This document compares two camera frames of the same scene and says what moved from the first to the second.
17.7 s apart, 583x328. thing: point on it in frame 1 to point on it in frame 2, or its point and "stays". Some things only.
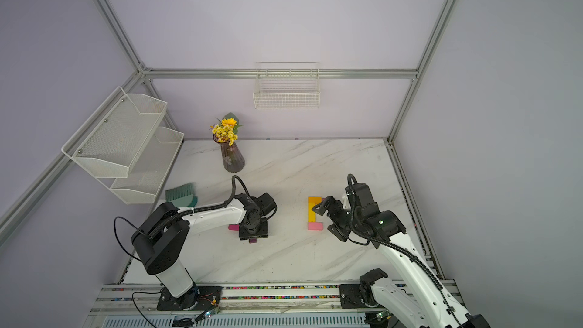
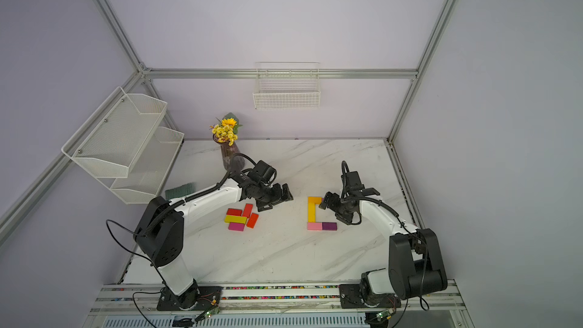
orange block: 315,200 stays
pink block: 315,226 stays
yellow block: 312,215 stays
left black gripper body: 258,230 to 267,195
